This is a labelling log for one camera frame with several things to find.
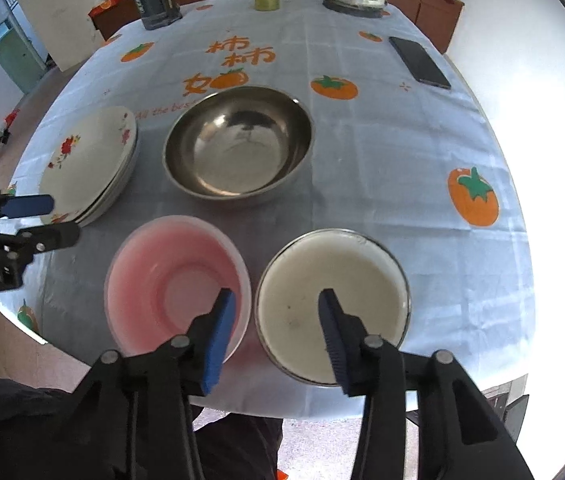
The white enamel bowl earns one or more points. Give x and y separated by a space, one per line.
302 295

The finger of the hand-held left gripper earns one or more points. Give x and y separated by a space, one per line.
27 206
55 236

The red box with orange print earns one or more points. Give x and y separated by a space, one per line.
107 5

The small red stool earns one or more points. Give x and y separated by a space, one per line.
11 117

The pink plastic bowl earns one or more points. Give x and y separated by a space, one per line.
162 285

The white plate with red flowers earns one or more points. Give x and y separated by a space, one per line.
87 160

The green door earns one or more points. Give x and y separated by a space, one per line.
12 55

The light blue persimmon print tablecloth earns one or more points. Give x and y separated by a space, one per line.
387 160

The white plate pink floral rim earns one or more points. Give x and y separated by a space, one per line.
123 185

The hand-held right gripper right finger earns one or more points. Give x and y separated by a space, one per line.
335 347

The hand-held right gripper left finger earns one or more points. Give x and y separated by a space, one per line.
220 342

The stainless steel bowl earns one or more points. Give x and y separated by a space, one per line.
237 150

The black smartphone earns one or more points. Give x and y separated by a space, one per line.
420 62

